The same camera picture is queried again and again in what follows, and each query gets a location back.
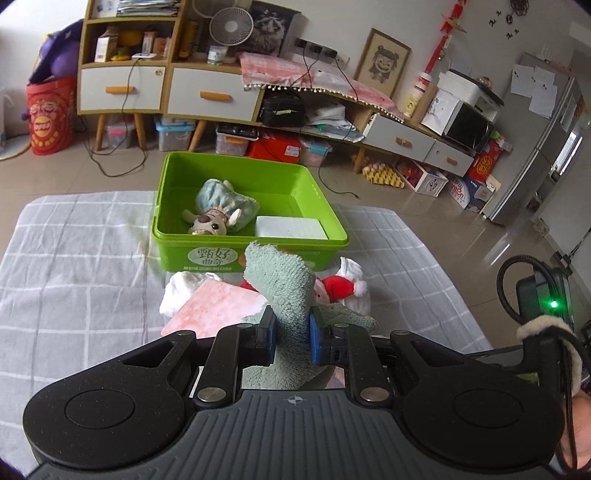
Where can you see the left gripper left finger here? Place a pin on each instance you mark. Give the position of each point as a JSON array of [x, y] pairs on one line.
[[235, 348]]

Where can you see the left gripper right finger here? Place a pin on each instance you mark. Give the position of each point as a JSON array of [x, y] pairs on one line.
[[350, 347]]

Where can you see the Santa Claus plush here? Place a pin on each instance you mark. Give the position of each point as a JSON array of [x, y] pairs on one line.
[[352, 293]]

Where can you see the grey-green fluffy towel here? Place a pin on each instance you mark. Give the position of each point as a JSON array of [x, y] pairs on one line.
[[288, 286]]

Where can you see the white foam block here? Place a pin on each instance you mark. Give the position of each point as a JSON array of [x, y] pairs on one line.
[[289, 227]]

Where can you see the mouse doll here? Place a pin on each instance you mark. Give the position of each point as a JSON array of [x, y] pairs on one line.
[[220, 210]]

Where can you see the green plastic storage bin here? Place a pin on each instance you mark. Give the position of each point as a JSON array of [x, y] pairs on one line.
[[282, 189]]

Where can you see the silver refrigerator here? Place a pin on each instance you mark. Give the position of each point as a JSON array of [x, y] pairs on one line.
[[541, 108]]

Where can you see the white patterned toy box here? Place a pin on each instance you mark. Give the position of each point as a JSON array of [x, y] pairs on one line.
[[424, 180]]

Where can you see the grey checked table cloth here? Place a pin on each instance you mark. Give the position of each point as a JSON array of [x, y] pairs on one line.
[[81, 282]]

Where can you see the yellow egg tray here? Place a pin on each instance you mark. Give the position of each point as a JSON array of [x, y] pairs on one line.
[[383, 174]]

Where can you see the black microwave oven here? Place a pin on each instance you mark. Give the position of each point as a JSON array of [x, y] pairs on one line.
[[466, 127]]

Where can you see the red box under cabinet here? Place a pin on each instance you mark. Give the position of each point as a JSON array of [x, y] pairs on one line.
[[276, 145]]

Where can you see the clear storage box blue lid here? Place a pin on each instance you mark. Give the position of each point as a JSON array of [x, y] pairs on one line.
[[173, 134]]

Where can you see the black bag on shelf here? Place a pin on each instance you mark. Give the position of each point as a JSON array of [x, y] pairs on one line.
[[282, 110]]

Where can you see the pink tasselled cabinet cloth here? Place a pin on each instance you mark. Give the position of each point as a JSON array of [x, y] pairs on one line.
[[264, 71]]

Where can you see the framed cartoon girl picture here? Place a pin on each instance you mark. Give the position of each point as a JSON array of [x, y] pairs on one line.
[[382, 63]]

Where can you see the red printed bucket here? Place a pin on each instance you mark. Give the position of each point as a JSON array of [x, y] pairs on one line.
[[50, 115]]

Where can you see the wooden cabinet with white drawers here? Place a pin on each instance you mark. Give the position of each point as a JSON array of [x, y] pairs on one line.
[[140, 58]]

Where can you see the small white desk fan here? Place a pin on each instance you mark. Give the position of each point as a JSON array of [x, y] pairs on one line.
[[229, 27]]

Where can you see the framed cat picture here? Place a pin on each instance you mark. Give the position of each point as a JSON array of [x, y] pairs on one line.
[[273, 28]]

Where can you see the purple plush toy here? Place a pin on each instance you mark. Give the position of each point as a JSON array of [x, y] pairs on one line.
[[58, 55]]

